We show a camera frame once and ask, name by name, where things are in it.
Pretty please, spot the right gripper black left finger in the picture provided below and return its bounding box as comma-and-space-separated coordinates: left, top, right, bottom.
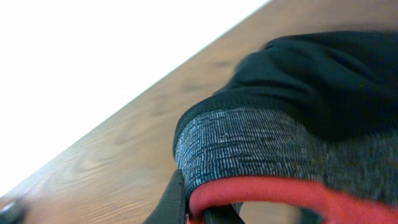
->
143, 169, 186, 224

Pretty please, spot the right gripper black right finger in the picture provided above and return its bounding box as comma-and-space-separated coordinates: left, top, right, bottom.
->
203, 202, 321, 224

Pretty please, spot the black leggings red grey waistband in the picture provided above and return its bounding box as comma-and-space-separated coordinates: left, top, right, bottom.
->
173, 30, 397, 223

